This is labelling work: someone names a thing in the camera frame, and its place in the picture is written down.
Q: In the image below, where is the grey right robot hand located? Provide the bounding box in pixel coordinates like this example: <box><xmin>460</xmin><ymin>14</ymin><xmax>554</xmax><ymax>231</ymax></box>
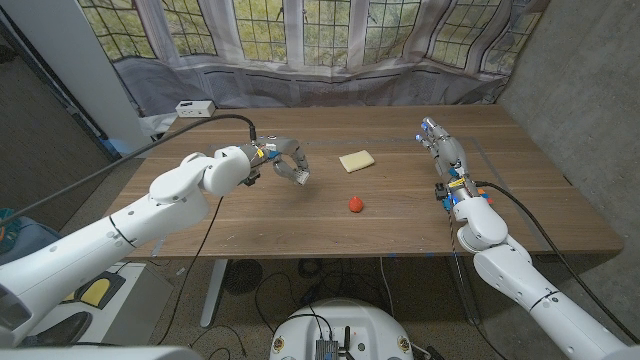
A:
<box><xmin>415</xmin><ymin>118</ymin><xmax>474</xmax><ymax>185</ymax></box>

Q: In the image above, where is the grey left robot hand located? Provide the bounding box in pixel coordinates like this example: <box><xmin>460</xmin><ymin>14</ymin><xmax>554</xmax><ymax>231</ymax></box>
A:
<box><xmin>261</xmin><ymin>135</ymin><xmax>311</xmax><ymax>182</ymax></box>

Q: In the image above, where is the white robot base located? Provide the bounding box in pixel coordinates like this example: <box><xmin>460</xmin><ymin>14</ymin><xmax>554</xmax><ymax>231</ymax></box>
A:
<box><xmin>269</xmin><ymin>298</ymin><xmax>415</xmax><ymax>360</ymax></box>

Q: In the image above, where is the yellow sponge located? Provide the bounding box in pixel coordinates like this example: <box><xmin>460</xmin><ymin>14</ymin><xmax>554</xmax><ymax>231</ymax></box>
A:
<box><xmin>338</xmin><ymin>149</ymin><xmax>376</xmax><ymax>174</ymax></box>

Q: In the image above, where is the white power strip box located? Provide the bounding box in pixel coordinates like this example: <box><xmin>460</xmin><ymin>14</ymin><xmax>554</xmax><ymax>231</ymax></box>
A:
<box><xmin>175</xmin><ymin>100</ymin><xmax>217</xmax><ymax>119</ymax></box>

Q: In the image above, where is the printed window backdrop cloth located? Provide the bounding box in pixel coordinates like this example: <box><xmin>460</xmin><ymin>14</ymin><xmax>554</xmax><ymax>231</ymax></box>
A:
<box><xmin>77</xmin><ymin>0</ymin><xmax>551</xmax><ymax>119</ymax></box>

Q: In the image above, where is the black round fan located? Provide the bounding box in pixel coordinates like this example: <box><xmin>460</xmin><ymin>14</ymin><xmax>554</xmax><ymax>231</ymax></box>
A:
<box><xmin>223</xmin><ymin>258</ymin><xmax>264</xmax><ymax>296</ymax></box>

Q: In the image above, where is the metal table leg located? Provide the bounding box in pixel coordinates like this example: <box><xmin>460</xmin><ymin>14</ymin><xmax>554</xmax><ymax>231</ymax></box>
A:
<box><xmin>447</xmin><ymin>257</ymin><xmax>484</xmax><ymax>326</ymax></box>
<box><xmin>199</xmin><ymin>258</ymin><xmax>230</xmax><ymax>329</ymax></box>

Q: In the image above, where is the grey electronics module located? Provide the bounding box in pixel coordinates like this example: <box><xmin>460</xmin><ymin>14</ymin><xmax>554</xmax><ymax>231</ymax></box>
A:
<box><xmin>314</xmin><ymin>338</ymin><xmax>340</xmax><ymax>360</ymax></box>

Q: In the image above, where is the white pedal platform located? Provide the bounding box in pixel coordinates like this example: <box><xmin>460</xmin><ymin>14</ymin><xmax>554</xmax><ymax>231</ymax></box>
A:
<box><xmin>29</xmin><ymin>260</ymin><xmax>174</xmax><ymax>347</ymax></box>

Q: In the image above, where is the white pillar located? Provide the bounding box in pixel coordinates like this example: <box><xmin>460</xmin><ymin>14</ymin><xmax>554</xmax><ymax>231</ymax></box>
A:
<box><xmin>0</xmin><ymin>0</ymin><xmax>154</xmax><ymax>159</ymax></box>

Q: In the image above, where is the black yellow foot pedal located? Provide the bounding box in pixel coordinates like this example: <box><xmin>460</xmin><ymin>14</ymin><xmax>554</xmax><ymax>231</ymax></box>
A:
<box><xmin>62</xmin><ymin>277</ymin><xmax>126</xmax><ymax>307</ymax></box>

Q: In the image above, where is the white robot torso edge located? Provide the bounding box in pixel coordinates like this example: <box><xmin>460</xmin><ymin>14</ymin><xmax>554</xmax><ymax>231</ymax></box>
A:
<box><xmin>0</xmin><ymin>346</ymin><xmax>201</xmax><ymax>360</ymax></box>

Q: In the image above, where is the blue seat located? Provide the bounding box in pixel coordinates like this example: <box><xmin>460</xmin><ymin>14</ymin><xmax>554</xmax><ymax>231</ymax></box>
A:
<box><xmin>0</xmin><ymin>209</ymin><xmax>61</xmax><ymax>269</ymax></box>

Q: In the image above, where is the person's black shoe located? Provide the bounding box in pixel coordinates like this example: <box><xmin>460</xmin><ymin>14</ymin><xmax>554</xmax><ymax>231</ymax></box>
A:
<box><xmin>29</xmin><ymin>312</ymin><xmax>91</xmax><ymax>347</ymax></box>

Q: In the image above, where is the teal knitted item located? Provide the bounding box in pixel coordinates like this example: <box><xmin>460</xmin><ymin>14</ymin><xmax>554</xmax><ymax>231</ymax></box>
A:
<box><xmin>0</xmin><ymin>207</ymin><xmax>21</xmax><ymax>246</ymax></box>

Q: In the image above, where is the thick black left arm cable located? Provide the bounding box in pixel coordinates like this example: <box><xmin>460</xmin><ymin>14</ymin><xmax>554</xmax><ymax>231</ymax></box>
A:
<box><xmin>0</xmin><ymin>113</ymin><xmax>258</xmax><ymax>227</ymax></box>

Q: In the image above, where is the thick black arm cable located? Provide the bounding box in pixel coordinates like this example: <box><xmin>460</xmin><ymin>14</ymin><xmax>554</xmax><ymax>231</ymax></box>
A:
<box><xmin>476</xmin><ymin>179</ymin><xmax>640</xmax><ymax>345</ymax></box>
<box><xmin>0</xmin><ymin>113</ymin><xmax>258</xmax><ymax>227</ymax></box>

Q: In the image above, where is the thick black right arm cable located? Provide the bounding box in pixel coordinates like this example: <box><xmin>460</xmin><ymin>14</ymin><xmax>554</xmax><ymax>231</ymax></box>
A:
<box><xmin>476</xmin><ymin>179</ymin><xmax>640</xmax><ymax>345</ymax></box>

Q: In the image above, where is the thin braided cable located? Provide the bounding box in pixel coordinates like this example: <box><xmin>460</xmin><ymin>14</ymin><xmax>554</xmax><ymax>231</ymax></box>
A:
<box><xmin>447</xmin><ymin>209</ymin><xmax>531</xmax><ymax>360</ymax></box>

